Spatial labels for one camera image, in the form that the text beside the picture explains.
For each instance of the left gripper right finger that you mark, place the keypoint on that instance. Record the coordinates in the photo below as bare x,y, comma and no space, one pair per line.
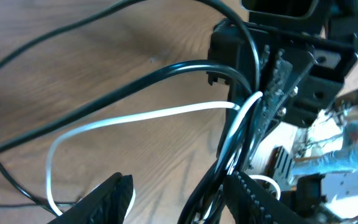
248,202

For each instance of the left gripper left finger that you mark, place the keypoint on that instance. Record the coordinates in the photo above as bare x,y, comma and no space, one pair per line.
107,204

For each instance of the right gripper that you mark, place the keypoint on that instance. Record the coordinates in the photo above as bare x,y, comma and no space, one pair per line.
298,54

